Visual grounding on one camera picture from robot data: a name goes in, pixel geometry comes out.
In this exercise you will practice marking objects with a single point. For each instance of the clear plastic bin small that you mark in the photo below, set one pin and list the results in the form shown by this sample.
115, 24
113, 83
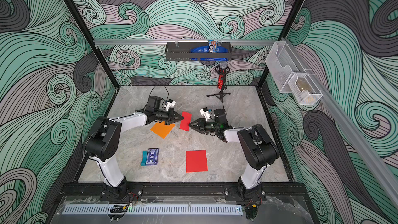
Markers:
304, 89

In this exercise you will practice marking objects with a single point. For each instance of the aluminium rail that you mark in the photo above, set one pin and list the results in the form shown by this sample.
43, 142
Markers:
350, 130
157, 42

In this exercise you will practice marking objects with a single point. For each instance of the teal small block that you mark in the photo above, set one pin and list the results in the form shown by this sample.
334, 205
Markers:
144, 158

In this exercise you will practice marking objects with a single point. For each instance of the blue card box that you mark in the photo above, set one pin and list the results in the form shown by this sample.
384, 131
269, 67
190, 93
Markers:
152, 156

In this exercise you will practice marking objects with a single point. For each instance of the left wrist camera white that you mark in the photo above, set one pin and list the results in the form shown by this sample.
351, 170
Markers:
169, 104

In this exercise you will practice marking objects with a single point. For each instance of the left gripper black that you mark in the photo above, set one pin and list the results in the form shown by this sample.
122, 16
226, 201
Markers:
171, 114

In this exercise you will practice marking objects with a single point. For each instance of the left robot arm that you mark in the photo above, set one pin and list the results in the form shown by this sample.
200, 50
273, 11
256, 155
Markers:
104, 136

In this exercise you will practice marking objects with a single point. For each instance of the white slotted cable duct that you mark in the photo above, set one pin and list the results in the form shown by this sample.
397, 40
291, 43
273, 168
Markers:
154, 209

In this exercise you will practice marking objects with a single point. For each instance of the blue snack package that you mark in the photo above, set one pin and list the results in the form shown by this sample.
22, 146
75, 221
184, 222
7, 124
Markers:
212, 47

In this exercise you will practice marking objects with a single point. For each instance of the clear plastic bin large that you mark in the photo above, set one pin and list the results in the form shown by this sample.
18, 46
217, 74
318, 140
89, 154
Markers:
282, 64

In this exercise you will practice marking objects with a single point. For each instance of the red square paper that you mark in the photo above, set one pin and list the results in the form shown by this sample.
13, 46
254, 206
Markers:
196, 161
184, 124

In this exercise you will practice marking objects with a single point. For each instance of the aluminium rail back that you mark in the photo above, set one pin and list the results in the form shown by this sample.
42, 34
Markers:
157, 42

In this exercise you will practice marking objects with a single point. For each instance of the aluminium rail right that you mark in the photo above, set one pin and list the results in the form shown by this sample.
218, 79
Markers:
350, 130

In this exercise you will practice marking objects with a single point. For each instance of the black wall shelf basket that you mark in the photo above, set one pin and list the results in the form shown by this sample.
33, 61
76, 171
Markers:
181, 52

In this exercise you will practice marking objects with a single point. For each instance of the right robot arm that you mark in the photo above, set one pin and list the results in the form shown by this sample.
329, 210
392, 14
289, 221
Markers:
259, 149

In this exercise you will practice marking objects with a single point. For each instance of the orange square paper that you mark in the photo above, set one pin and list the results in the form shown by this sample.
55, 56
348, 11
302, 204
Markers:
162, 130

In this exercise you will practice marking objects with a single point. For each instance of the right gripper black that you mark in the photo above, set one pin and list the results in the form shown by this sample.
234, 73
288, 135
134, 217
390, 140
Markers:
203, 123

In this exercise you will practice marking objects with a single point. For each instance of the black front base frame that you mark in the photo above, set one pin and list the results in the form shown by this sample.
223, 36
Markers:
229, 191

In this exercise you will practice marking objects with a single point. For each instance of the black mini tripod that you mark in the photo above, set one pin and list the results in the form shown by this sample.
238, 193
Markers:
221, 94

